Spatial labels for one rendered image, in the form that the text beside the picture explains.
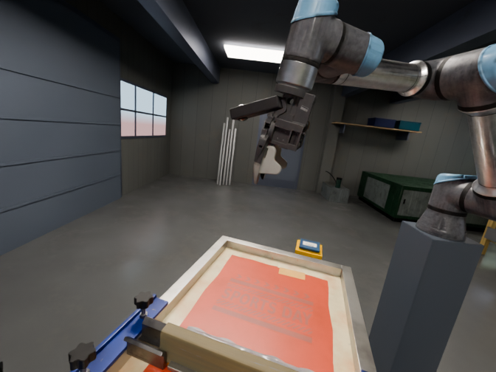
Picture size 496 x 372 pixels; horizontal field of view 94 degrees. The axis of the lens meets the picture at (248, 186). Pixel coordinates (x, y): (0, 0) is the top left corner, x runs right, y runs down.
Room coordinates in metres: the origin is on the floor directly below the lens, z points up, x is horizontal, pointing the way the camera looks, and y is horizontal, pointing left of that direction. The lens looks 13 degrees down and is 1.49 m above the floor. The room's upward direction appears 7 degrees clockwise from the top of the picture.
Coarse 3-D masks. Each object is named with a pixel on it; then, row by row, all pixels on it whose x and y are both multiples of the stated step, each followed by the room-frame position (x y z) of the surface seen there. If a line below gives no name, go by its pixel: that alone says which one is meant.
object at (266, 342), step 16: (288, 288) 0.74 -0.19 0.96; (304, 288) 0.75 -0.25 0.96; (320, 288) 0.76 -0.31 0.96; (320, 304) 0.67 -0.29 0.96; (320, 320) 0.60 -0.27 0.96; (256, 336) 0.52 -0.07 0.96; (272, 336) 0.52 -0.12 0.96; (320, 336) 0.54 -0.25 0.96; (272, 352) 0.47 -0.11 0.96; (288, 352) 0.48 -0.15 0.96; (304, 352) 0.49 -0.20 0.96; (320, 352) 0.49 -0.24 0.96; (320, 368) 0.45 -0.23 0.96
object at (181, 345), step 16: (160, 336) 0.40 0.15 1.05; (176, 336) 0.39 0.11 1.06; (192, 336) 0.40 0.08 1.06; (176, 352) 0.39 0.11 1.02; (192, 352) 0.38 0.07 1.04; (208, 352) 0.37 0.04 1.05; (224, 352) 0.37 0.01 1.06; (240, 352) 0.37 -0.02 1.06; (192, 368) 0.38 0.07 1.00; (208, 368) 0.37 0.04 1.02; (224, 368) 0.36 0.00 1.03; (240, 368) 0.35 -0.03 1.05; (256, 368) 0.35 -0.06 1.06; (272, 368) 0.35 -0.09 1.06; (288, 368) 0.35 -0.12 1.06
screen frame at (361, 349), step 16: (224, 240) 0.98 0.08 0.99; (240, 240) 1.00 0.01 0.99; (208, 256) 0.83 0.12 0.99; (272, 256) 0.92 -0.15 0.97; (288, 256) 0.91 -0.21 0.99; (304, 256) 0.92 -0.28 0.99; (192, 272) 0.71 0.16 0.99; (336, 272) 0.85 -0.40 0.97; (176, 288) 0.62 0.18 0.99; (352, 288) 0.73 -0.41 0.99; (352, 304) 0.64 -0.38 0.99; (160, 320) 0.52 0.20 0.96; (352, 320) 0.57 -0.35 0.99; (352, 336) 0.53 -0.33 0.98; (352, 352) 0.50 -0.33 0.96; (368, 352) 0.47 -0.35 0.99; (112, 368) 0.37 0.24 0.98; (368, 368) 0.43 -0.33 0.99
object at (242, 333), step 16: (224, 272) 0.78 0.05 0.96; (240, 272) 0.80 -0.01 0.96; (256, 272) 0.81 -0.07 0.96; (272, 272) 0.82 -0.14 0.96; (208, 288) 0.69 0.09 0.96; (208, 304) 0.61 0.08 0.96; (192, 320) 0.54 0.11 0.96; (208, 320) 0.55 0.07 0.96; (224, 320) 0.56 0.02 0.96; (240, 320) 0.56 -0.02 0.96; (224, 336) 0.51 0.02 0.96; (240, 336) 0.51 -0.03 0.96
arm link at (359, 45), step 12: (348, 24) 0.49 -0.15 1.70; (348, 36) 0.47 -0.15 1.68; (360, 36) 0.48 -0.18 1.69; (372, 36) 0.50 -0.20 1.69; (348, 48) 0.48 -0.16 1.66; (360, 48) 0.48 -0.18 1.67; (372, 48) 0.49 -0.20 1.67; (384, 48) 0.51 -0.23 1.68; (336, 60) 0.49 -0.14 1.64; (348, 60) 0.49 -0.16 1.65; (360, 60) 0.49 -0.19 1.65; (372, 60) 0.50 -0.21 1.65; (324, 72) 0.57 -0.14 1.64; (336, 72) 0.54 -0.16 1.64; (348, 72) 0.53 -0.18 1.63; (360, 72) 0.52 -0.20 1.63
